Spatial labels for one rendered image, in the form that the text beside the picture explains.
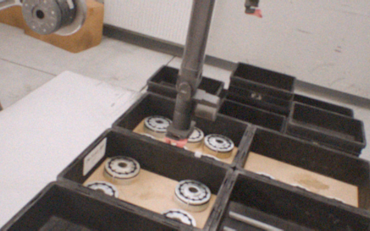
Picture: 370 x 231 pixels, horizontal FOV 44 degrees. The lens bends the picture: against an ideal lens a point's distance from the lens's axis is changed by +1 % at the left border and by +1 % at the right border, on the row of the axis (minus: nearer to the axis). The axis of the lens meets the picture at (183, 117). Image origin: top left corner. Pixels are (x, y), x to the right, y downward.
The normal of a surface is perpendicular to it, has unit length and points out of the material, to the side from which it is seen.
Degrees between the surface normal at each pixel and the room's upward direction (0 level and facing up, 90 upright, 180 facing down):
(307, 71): 90
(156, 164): 90
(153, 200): 0
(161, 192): 0
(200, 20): 98
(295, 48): 90
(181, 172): 90
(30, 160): 0
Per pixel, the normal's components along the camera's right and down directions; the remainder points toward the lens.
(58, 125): 0.18, -0.86
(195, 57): -0.24, 0.48
